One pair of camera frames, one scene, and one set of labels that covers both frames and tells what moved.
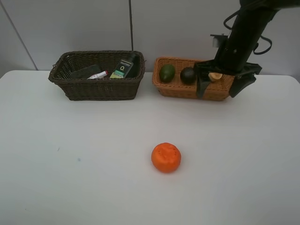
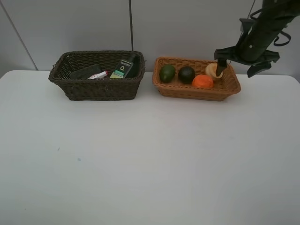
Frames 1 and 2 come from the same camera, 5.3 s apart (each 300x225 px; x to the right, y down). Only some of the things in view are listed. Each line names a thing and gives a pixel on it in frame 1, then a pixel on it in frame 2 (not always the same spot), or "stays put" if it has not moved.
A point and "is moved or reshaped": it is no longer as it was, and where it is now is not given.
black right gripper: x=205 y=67 → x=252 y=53
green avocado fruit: x=167 y=72 stays put
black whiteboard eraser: x=85 y=72 stays put
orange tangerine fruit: x=166 y=157 is moved or reshaped
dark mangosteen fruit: x=187 y=75 stays put
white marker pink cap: x=98 y=75 stays put
